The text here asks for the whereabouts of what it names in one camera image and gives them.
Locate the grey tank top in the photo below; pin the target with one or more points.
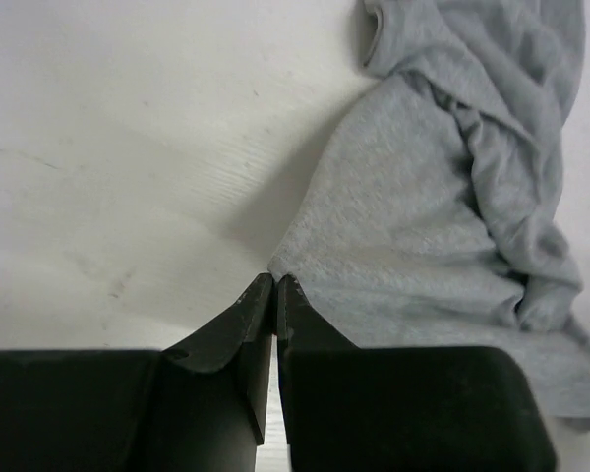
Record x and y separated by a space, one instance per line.
430 217

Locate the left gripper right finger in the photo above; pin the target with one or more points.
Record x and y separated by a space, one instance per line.
346 408

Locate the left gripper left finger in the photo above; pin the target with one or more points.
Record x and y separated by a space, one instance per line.
199 405

